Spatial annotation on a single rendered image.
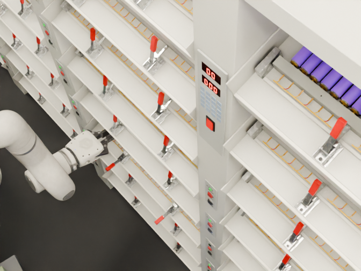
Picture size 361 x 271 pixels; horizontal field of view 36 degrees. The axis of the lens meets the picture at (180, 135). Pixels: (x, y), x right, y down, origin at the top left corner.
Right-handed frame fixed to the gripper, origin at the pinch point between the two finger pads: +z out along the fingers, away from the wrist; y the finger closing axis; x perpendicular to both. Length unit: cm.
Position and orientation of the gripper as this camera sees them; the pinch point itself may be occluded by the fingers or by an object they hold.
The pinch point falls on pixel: (108, 134)
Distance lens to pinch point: 197.7
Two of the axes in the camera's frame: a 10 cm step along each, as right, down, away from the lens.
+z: 7.5, -5.0, 4.4
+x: -0.8, 5.9, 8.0
